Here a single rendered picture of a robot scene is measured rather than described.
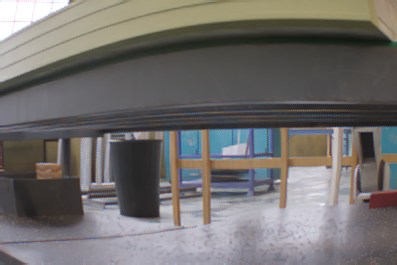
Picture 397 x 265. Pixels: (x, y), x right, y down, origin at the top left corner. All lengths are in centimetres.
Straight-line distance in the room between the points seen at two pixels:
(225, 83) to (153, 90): 7
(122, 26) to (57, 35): 11
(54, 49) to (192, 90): 17
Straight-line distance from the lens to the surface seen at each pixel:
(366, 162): 224
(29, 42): 63
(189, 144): 1086
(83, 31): 53
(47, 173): 148
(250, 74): 46
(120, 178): 613
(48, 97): 63
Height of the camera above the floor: 78
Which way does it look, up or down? level
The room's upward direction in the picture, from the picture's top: 1 degrees counter-clockwise
